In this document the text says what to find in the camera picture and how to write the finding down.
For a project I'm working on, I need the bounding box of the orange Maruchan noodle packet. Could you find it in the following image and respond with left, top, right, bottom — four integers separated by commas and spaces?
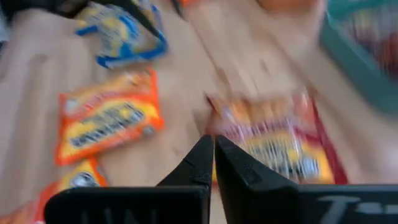
55, 68, 165, 166
0, 157, 108, 224

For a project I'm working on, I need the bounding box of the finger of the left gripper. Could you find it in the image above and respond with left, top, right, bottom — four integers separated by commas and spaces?
116, 0, 164, 38

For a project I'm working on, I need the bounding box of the orange plastic bin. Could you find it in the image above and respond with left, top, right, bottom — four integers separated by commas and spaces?
256, 0, 326, 12

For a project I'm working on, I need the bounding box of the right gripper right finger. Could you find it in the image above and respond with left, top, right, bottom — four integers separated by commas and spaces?
215, 134, 300, 224

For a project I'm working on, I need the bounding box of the red Maruchan noodle packet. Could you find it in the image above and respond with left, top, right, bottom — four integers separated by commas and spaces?
345, 9, 398, 78
205, 91, 349, 186

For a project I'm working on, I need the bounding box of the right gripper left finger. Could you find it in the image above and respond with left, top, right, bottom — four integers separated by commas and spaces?
158, 134, 215, 224

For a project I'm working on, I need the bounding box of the teal plastic bin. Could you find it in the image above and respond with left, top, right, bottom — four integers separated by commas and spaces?
320, 0, 398, 114

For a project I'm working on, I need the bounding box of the blue Maruchan noodle packet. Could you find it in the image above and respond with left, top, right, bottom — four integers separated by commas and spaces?
75, 0, 169, 69

